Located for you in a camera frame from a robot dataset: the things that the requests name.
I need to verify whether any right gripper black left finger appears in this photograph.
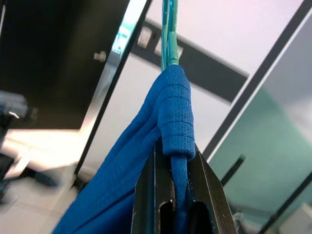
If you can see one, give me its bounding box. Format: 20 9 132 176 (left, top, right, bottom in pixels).
131 143 176 234

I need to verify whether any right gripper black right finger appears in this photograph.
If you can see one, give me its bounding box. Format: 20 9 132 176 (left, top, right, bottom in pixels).
187 146 239 234

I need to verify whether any blue mesh garment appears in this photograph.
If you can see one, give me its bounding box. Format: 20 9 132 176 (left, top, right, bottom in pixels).
51 65 197 234

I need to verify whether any teal plastic hanger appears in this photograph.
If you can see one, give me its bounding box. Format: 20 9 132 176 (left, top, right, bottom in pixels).
160 0 181 72

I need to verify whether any frosted glass door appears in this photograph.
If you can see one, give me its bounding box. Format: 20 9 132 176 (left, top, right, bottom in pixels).
207 14 312 234

